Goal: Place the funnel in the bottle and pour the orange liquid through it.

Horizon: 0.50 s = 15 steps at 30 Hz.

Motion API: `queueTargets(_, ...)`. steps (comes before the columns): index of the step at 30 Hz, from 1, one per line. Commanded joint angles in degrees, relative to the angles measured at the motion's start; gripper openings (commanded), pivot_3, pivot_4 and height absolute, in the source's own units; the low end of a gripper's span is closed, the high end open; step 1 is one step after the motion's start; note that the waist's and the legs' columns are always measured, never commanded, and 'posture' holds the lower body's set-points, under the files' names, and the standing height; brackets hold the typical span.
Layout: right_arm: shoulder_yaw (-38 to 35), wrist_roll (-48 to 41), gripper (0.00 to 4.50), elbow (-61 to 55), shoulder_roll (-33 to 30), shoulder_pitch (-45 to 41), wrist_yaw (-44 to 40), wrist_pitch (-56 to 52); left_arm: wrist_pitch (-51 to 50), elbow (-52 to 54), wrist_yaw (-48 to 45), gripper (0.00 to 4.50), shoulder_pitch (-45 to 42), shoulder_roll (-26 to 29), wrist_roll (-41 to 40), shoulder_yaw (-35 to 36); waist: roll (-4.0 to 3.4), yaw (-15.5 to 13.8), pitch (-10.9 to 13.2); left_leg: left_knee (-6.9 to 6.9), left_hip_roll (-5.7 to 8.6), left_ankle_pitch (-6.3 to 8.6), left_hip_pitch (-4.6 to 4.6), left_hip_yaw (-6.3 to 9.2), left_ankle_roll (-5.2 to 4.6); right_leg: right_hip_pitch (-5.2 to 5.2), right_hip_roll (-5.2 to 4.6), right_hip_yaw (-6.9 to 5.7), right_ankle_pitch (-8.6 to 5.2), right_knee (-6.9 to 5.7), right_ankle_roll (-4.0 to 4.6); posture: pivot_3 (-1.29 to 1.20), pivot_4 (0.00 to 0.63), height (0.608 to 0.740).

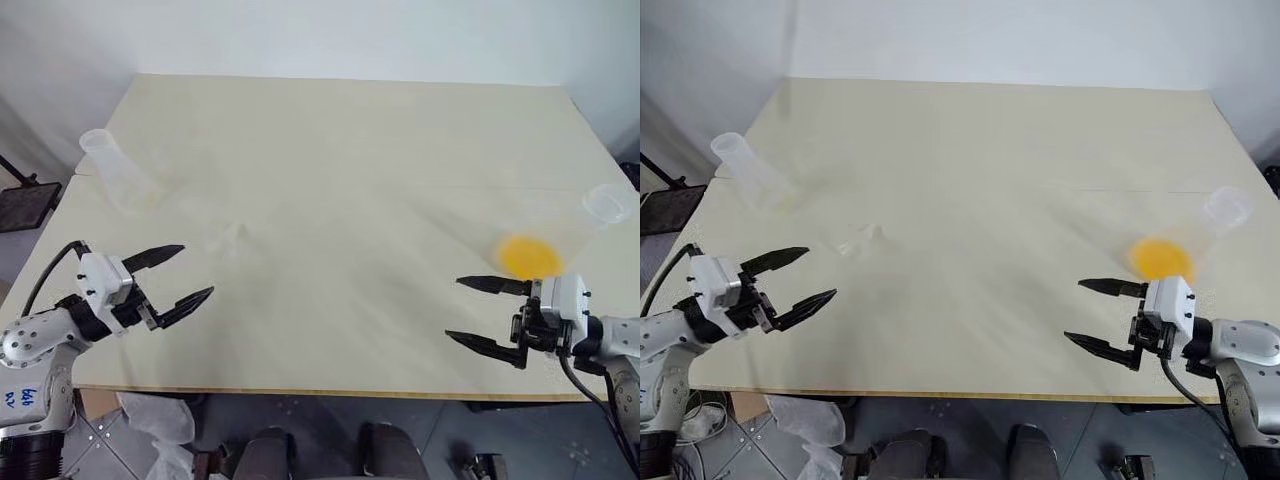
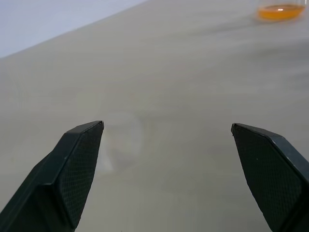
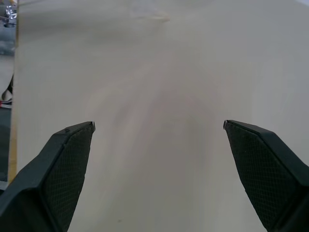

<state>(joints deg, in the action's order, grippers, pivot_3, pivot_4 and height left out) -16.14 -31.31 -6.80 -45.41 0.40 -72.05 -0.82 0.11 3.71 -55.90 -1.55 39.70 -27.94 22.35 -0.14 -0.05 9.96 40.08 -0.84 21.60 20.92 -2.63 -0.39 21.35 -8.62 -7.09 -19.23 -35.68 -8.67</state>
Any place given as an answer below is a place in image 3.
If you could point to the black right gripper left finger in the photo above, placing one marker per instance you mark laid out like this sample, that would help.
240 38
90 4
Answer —
50 183

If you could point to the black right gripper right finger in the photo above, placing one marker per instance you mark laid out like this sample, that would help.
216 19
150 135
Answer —
270 178

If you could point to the crumpled silver foil object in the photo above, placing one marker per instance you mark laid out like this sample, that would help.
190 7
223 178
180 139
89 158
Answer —
9 13

